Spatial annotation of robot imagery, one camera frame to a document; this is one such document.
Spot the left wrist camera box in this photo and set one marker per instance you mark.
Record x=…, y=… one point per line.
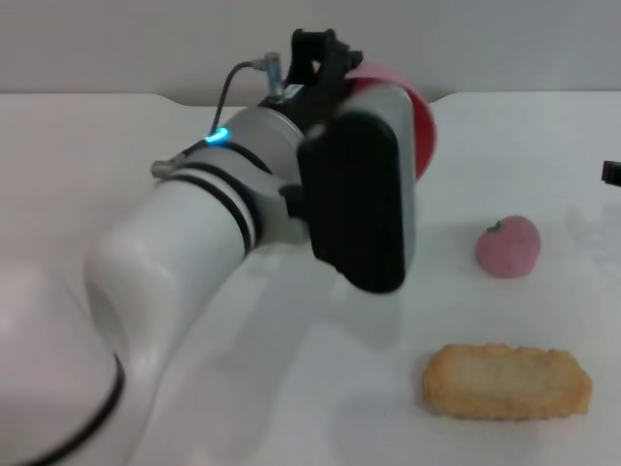
x=359, y=194

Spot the pink plastic bowl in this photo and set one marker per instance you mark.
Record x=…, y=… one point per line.
x=422, y=131

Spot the golden fried bread toy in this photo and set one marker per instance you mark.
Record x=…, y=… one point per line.
x=507, y=381

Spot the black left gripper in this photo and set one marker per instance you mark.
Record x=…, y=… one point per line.
x=320, y=73

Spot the pink toy peach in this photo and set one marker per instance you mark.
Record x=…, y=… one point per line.
x=508, y=247

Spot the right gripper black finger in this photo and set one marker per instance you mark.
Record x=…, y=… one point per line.
x=612, y=174

